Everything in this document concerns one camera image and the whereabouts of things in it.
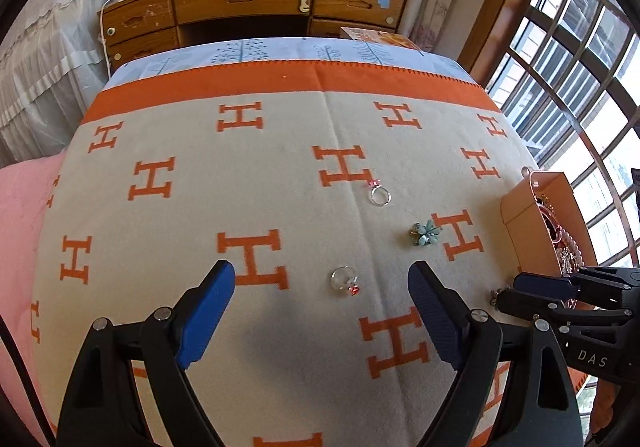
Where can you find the pale blue patterned sheet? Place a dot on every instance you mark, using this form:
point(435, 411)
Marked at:
point(250, 52)

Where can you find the teal flower brooch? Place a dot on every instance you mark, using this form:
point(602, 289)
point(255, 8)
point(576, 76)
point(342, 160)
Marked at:
point(425, 233)

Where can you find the pink bedspread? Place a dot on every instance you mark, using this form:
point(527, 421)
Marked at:
point(20, 252)

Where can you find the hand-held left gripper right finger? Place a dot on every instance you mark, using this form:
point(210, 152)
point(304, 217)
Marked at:
point(440, 317)

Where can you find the orange and beige blanket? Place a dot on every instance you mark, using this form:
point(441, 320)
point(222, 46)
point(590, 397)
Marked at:
point(200, 167)

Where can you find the barred window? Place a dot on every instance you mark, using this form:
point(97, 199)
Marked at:
point(575, 67)

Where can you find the pink box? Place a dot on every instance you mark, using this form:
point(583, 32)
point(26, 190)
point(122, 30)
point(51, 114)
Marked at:
point(520, 212)

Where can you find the small silver flower charm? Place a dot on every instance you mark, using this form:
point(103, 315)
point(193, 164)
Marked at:
point(495, 297)

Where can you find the wooden desk with drawers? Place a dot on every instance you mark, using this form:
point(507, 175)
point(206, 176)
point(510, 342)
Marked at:
point(240, 2)

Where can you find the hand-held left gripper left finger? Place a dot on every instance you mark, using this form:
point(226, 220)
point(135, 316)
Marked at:
point(207, 317)

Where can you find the white lace furniture cover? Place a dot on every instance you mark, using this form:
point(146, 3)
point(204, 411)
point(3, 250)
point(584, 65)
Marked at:
point(45, 52)

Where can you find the orange picture book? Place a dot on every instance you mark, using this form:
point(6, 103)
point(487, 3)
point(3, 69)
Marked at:
point(380, 39)

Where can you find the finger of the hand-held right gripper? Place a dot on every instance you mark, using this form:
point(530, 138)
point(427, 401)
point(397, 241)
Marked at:
point(550, 309)
point(545, 286)

